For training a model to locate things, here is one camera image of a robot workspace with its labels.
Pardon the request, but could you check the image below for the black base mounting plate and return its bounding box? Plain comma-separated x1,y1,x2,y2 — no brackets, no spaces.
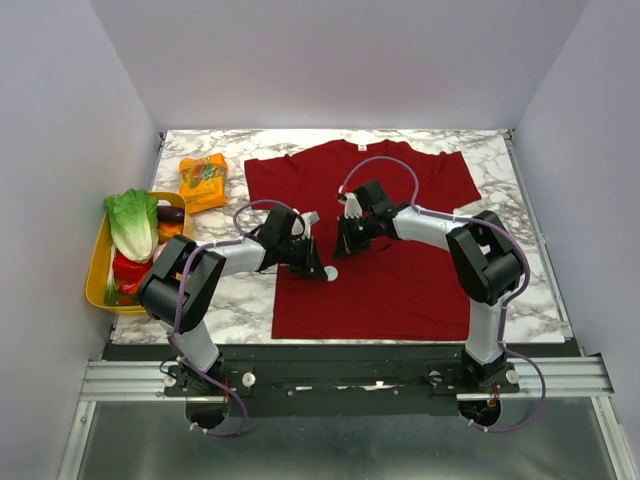
135,342,583,427

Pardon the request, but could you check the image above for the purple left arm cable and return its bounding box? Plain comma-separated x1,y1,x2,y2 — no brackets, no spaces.
167,199,301,437

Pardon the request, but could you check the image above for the yellow plastic basket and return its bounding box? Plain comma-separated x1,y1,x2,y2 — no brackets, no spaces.
85,191,193,315

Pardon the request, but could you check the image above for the toy purple eggplant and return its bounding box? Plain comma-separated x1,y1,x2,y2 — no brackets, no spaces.
156,205,185,224

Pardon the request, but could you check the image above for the red t-shirt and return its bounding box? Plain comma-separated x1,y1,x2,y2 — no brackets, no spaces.
244,140,481,341

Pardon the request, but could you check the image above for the orange snack packet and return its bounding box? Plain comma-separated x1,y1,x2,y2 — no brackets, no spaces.
179,153,228,215

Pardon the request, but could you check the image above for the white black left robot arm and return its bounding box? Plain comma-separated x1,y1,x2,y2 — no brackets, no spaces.
137,205,337,395

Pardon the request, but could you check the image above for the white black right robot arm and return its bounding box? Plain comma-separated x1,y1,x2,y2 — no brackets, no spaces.
334,180,526,393

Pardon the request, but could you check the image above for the toy orange carrot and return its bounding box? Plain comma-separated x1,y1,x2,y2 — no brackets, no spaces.
118,270,148,295

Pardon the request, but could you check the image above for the small gold brooch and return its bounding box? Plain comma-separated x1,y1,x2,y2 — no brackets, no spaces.
324,266,338,282

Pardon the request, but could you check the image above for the aluminium frame rail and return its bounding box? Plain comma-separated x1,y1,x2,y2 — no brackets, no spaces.
59,356,639,479

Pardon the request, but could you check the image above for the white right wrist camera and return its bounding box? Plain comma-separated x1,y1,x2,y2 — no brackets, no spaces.
339,192,363,219

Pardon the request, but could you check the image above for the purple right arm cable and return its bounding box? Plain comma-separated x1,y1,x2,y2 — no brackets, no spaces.
337,155,547,434

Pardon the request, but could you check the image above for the toy green onion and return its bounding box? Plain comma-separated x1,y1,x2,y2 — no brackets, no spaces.
104,282,136,306

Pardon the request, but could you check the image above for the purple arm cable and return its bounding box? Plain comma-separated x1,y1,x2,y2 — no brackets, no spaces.
167,199,301,437
337,155,547,434

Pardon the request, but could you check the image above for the toy green lettuce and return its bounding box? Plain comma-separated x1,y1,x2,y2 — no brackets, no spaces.
104,189,159,263

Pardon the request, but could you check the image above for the toy red bell pepper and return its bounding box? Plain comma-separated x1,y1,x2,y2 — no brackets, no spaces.
112,252,152,282

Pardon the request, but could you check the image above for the toy orange pumpkin piece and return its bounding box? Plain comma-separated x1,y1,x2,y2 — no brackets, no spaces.
157,222,184,244

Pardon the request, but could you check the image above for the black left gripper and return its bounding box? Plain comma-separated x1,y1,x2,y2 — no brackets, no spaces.
278,234,329,280

